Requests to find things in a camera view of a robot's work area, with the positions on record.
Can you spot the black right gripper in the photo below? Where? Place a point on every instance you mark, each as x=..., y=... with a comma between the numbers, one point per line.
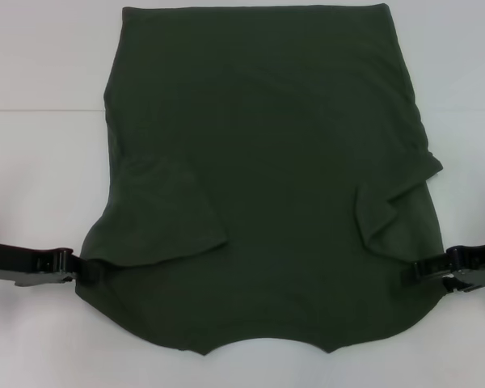
x=481, y=262

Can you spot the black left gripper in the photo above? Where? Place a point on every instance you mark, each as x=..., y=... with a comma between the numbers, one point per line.
x=8, y=260

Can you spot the dark green t-shirt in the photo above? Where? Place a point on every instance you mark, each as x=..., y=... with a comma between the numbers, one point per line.
x=266, y=141

